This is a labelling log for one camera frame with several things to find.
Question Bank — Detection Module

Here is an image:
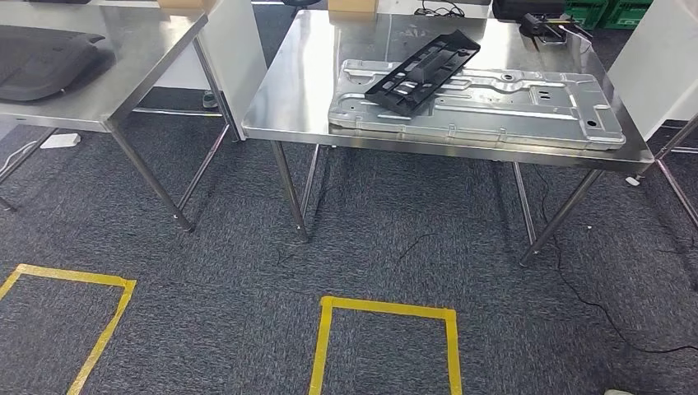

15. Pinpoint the black plastic plate part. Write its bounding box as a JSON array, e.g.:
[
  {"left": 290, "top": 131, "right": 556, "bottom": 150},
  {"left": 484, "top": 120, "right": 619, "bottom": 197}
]
[{"left": 364, "top": 28, "right": 482, "bottom": 119}]

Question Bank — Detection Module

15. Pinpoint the stainless steel workbench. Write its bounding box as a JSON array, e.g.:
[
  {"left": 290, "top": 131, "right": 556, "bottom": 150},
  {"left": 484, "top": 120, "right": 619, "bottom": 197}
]
[{"left": 241, "top": 9, "right": 655, "bottom": 268}]

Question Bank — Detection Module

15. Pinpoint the yellow floor tape square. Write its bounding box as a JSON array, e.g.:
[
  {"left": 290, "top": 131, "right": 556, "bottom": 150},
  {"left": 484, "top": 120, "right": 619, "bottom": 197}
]
[
  {"left": 309, "top": 295, "right": 463, "bottom": 395},
  {"left": 0, "top": 264, "right": 137, "bottom": 395}
]

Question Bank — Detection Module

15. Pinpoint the white box table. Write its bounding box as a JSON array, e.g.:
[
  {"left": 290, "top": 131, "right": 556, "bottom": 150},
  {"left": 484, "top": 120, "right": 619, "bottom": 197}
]
[
  {"left": 155, "top": 0, "right": 268, "bottom": 142},
  {"left": 607, "top": 0, "right": 698, "bottom": 142}
]

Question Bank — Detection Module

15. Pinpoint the pressed sheet metal panel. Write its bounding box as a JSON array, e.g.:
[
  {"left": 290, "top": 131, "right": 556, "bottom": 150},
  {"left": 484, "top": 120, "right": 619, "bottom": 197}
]
[{"left": 328, "top": 58, "right": 627, "bottom": 152}]

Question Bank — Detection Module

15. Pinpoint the black remote controller with antennas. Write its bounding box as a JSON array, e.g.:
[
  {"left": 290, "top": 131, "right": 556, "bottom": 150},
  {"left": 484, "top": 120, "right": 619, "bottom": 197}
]
[{"left": 518, "top": 12, "right": 593, "bottom": 44}]

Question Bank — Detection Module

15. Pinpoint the white floor power adapter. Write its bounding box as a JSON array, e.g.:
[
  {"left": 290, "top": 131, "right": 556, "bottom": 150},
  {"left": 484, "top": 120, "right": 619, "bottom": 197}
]
[{"left": 40, "top": 133, "right": 81, "bottom": 150}]

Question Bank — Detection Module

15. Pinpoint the green plastic crate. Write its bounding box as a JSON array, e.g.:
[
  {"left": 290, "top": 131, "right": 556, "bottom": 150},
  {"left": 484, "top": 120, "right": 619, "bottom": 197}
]
[
  {"left": 564, "top": 0, "right": 609, "bottom": 30},
  {"left": 599, "top": 0, "right": 653, "bottom": 31}
]

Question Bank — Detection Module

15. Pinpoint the black moulded trim panel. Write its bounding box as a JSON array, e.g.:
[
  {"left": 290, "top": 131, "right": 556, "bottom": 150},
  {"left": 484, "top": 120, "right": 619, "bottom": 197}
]
[{"left": 0, "top": 24, "right": 107, "bottom": 103}]

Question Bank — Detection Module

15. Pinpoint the black power adapter with cable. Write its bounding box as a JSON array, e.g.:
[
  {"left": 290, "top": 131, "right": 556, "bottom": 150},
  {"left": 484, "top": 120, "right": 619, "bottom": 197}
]
[{"left": 414, "top": 0, "right": 466, "bottom": 18}]

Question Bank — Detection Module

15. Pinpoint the black floor cable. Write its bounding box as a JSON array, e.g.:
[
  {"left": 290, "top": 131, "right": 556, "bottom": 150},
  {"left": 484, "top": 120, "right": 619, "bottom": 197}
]
[{"left": 531, "top": 163, "right": 698, "bottom": 355}]

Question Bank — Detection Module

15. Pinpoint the white floor cable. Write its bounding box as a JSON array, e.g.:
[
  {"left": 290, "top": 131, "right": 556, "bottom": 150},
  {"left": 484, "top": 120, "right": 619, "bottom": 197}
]
[{"left": 0, "top": 140, "right": 42, "bottom": 175}]

